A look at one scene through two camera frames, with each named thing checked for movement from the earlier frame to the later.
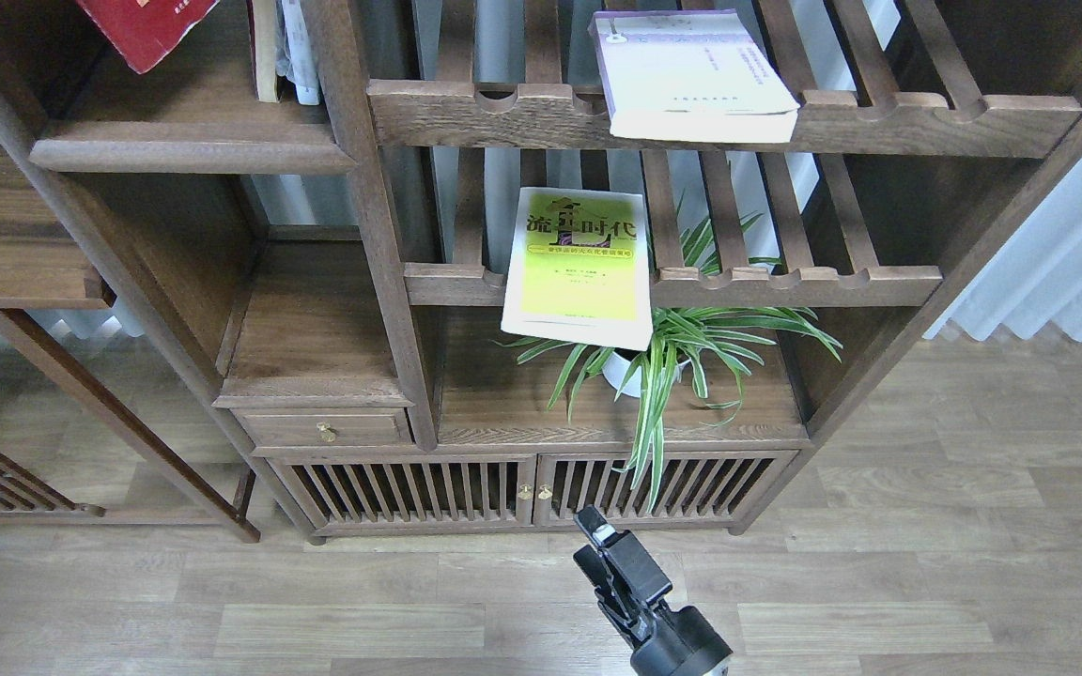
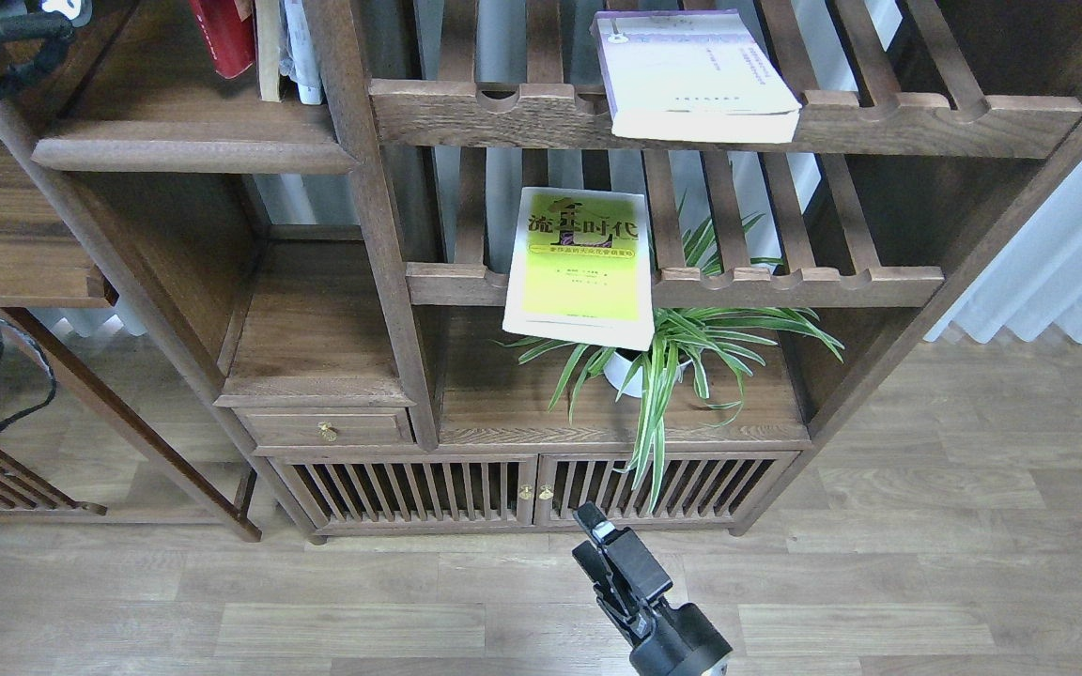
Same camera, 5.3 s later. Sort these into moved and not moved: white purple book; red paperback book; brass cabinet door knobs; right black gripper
Moved: red paperback book
Not moved: right black gripper; brass cabinet door knobs; white purple book
